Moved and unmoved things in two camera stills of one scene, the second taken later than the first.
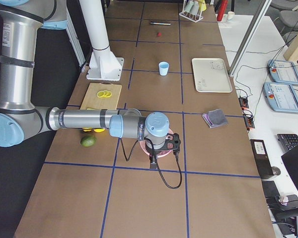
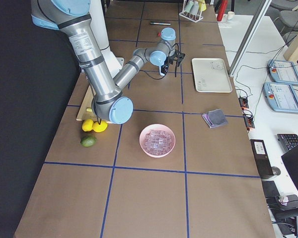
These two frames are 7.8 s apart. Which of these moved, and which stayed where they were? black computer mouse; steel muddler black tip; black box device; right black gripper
Moved: right black gripper
Stayed: black box device; steel muddler black tip; black computer mouse
